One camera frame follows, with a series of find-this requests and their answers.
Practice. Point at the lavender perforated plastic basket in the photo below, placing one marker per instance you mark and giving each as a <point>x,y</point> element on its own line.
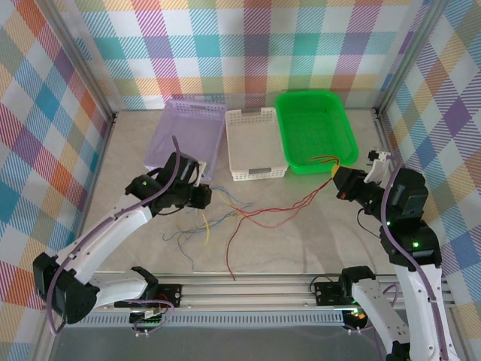
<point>188,128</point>

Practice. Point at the green plastic mesh basket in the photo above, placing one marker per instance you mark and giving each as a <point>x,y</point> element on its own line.
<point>315,128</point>

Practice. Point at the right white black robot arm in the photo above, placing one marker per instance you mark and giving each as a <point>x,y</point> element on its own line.
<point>424,301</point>

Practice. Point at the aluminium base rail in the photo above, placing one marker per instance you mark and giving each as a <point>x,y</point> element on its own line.
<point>244,293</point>

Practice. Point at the green terminal circuit board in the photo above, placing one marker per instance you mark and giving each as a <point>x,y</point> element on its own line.
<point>148,320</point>

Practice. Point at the orange power connector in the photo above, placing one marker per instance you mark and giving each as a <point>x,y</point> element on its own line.
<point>357,317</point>

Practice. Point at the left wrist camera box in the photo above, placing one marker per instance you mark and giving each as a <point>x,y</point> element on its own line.
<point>203,173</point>

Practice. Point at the white perforated plastic basket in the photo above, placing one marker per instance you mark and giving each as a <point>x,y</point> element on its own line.
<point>255,143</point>

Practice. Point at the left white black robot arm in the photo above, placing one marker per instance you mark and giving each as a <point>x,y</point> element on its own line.
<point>112,225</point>

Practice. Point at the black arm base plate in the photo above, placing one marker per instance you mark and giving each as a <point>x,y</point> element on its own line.
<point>171,295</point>
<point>326,292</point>

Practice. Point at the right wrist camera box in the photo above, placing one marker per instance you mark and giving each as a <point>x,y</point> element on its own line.
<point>379,165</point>

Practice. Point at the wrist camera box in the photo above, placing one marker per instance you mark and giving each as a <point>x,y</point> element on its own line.
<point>379,165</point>
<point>203,173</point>

